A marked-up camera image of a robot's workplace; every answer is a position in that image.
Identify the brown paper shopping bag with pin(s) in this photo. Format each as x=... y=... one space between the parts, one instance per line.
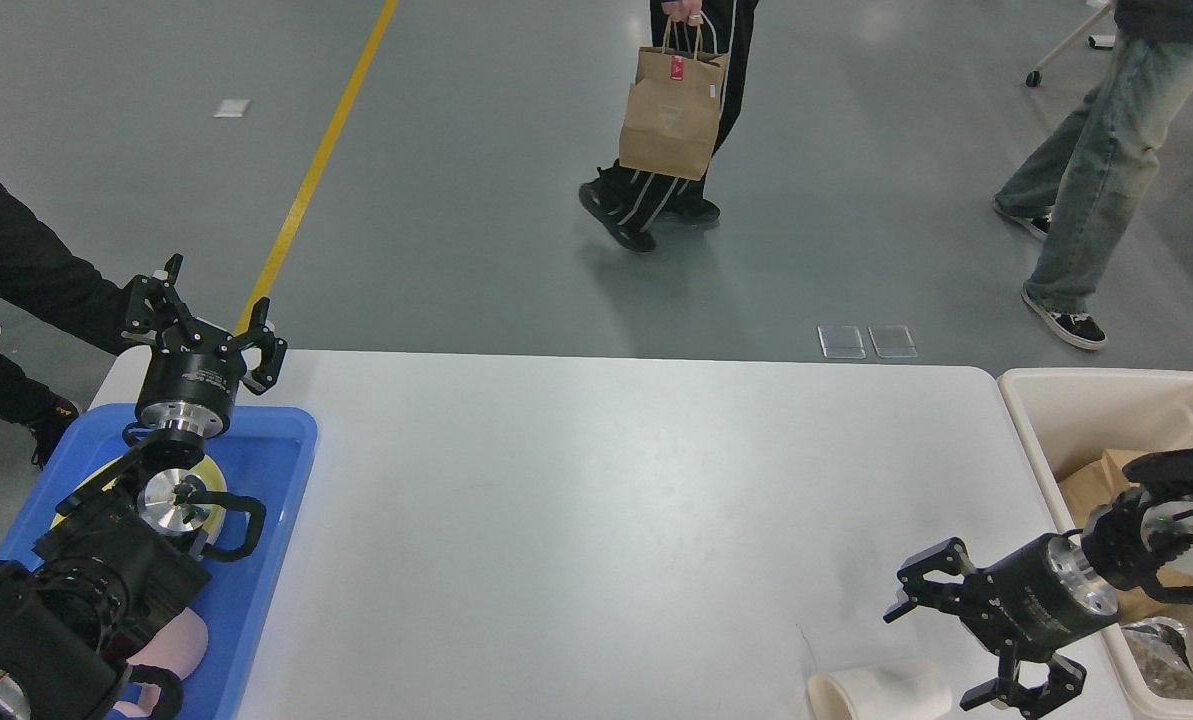
x=673 y=110

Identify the beige plastic bin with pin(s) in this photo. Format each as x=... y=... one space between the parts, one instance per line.
x=1066 y=418

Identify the person in blue jeans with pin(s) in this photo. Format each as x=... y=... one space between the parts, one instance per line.
x=1079 y=190

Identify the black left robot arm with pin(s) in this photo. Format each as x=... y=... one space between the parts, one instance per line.
x=69 y=627

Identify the pink mug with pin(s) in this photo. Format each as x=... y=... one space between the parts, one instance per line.
x=178 y=647

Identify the yellow plate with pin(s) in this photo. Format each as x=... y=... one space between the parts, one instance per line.
x=134 y=508

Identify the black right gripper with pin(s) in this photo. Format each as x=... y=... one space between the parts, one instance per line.
x=1041 y=600

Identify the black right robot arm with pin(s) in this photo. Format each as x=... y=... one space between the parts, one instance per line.
x=1141 y=539

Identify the white paper cup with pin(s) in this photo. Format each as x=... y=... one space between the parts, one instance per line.
x=907 y=689

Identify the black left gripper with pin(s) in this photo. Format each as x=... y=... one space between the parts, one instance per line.
x=189 y=386

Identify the aluminium foil sheet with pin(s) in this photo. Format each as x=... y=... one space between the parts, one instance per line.
x=1163 y=652

